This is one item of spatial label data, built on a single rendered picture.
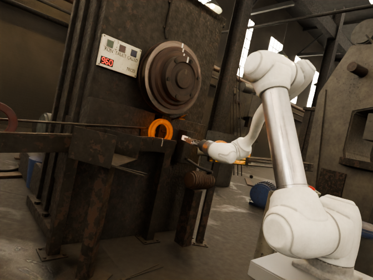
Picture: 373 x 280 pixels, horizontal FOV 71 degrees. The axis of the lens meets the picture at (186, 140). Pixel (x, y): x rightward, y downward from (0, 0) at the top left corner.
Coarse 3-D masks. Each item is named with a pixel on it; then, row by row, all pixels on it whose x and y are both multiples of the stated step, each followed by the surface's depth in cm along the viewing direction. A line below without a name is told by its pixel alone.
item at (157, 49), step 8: (160, 48) 161; (184, 48) 173; (152, 56) 158; (144, 64) 160; (144, 72) 157; (200, 72) 186; (144, 80) 158; (200, 80) 187; (144, 88) 162; (152, 96) 163; (152, 104) 169; (160, 104) 168; (192, 104) 186; (168, 112) 173; (176, 112) 177
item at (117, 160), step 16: (80, 128) 110; (96, 128) 127; (80, 144) 110; (96, 144) 108; (112, 144) 107; (128, 144) 133; (80, 160) 110; (96, 160) 108; (112, 160) 107; (128, 160) 125; (96, 176) 122; (112, 176) 125; (96, 192) 122; (96, 208) 122; (96, 224) 122; (96, 240) 124; (80, 256) 123; (96, 256) 127; (64, 272) 127; (80, 272) 123; (96, 272) 132
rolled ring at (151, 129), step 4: (156, 120) 172; (160, 120) 172; (164, 120) 174; (152, 124) 170; (156, 124) 171; (164, 124) 177; (168, 124) 177; (152, 128) 169; (168, 128) 178; (172, 128) 180; (148, 132) 171; (152, 132) 170; (168, 132) 179; (172, 132) 180; (148, 136) 172; (152, 136) 170; (168, 136) 179
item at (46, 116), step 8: (40, 120) 252; (48, 120) 239; (40, 128) 248; (48, 128) 235; (24, 160) 258; (24, 168) 253; (40, 168) 216; (24, 176) 249; (32, 176) 229; (32, 184) 225
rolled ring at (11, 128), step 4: (0, 104) 115; (4, 104) 116; (0, 108) 115; (4, 108) 116; (8, 108) 117; (4, 112) 117; (8, 112) 118; (12, 112) 118; (8, 116) 118; (12, 116) 119; (16, 116) 120; (8, 120) 120; (12, 120) 119; (16, 120) 120; (8, 124) 120; (12, 124) 119; (16, 124) 120; (8, 128) 119; (12, 128) 120; (16, 128) 121
